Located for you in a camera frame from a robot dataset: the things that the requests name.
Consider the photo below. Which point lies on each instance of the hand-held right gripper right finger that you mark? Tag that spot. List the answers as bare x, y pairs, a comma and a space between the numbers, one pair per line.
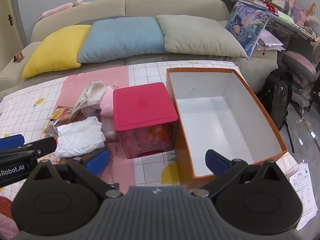
216, 162

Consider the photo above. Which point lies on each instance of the orange cardboard box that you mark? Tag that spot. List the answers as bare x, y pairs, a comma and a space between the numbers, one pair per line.
225, 120

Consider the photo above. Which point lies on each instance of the purple folder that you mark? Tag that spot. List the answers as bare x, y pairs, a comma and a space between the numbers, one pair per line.
271, 40

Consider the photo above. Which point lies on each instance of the pink desk chair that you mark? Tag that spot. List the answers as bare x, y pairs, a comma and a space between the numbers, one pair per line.
300, 65

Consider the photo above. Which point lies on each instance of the yellow pillow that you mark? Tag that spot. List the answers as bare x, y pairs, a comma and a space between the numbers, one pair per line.
55, 47

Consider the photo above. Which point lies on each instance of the pink and white checked blanket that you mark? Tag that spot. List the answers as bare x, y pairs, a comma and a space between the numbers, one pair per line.
150, 72

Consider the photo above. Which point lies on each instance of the small brown tag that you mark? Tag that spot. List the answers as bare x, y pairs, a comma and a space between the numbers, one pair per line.
18, 56

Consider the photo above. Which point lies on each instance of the yellow snack packet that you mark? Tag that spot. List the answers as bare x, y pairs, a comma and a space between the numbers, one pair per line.
58, 115

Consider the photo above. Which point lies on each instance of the sage beige pillow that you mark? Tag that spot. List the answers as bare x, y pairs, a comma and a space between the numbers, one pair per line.
197, 35

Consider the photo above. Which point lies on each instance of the reddish brown plush cloth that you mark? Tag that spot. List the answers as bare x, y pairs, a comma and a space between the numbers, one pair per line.
4, 206

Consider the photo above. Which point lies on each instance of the blue printed pillow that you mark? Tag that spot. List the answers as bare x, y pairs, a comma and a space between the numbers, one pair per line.
246, 25

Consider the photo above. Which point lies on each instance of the black backpack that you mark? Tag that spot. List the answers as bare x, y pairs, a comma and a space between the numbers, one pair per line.
277, 92

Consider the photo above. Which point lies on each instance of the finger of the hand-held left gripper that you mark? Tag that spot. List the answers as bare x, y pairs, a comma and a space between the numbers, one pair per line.
45, 144
11, 142

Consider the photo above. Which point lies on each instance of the pink plush toy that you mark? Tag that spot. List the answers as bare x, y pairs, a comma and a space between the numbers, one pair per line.
62, 6

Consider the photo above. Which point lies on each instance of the cluttered desk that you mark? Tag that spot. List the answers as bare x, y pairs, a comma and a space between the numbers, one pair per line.
287, 22

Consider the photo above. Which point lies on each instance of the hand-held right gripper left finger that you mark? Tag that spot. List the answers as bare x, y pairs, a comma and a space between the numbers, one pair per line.
96, 161

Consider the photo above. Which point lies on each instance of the white cloth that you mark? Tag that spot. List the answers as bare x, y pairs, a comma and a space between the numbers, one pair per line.
80, 135

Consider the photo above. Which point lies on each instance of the pink cloth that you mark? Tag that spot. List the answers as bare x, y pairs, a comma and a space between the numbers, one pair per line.
108, 102

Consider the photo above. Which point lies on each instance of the printed paper sheets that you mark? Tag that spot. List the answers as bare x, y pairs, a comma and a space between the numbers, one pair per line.
303, 195

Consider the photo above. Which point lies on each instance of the striped grey cloth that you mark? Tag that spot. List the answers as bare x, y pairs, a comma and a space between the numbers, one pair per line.
100, 20

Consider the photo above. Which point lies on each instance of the beige sofa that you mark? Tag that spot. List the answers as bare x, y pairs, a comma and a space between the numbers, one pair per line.
175, 5

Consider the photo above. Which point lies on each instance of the red plastic storage box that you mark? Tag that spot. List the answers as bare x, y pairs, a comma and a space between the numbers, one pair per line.
142, 105

